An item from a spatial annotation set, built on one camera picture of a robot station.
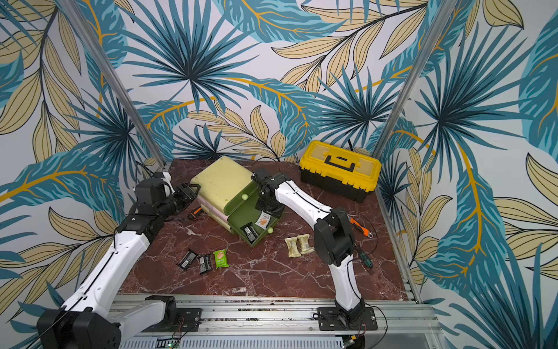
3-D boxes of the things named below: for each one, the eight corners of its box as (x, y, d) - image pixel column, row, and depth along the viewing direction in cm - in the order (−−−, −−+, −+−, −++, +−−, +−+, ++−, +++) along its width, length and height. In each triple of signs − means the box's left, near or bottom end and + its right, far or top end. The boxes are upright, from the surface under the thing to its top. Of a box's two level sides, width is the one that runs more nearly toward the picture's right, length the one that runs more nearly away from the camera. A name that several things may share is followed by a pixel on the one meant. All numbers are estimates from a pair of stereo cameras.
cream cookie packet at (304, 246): (301, 253, 91) (301, 251, 89) (297, 237, 95) (297, 235, 93) (313, 251, 91) (314, 249, 90) (308, 235, 96) (309, 233, 94)
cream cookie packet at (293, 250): (288, 258, 90) (288, 256, 87) (284, 240, 94) (285, 238, 92) (300, 256, 90) (301, 253, 88) (296, 238, 95) (296, 236, 93)
